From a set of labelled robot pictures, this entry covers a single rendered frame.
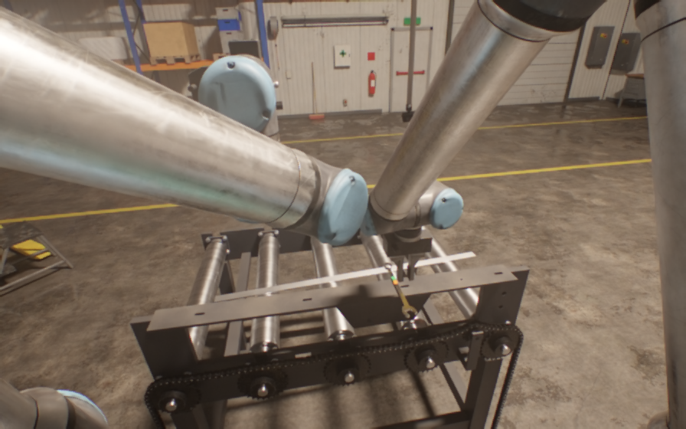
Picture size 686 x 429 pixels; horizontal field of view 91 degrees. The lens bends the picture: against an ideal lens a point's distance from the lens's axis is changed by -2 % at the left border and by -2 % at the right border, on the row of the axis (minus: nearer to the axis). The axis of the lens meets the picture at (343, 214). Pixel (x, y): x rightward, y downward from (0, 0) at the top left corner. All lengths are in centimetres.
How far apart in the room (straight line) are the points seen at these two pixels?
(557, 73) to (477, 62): 1244
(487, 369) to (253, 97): 142
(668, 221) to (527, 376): 223
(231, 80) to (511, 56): 30
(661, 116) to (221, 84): 45
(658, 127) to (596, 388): 239
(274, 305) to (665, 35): 102
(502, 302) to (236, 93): 121
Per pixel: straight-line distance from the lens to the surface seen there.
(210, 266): 185
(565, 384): 267
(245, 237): 210
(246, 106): 45
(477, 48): 41
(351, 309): 122
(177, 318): 119
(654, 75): 44
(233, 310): 115
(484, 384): 170
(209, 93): 45
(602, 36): 1339
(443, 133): 48
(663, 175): 44
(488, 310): 142
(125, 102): 26
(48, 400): 55
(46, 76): 24
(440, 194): 77
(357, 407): 227
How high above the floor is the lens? 190
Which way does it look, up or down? 27 degrees down
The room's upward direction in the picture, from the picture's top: 2 degrees counter-clockwise
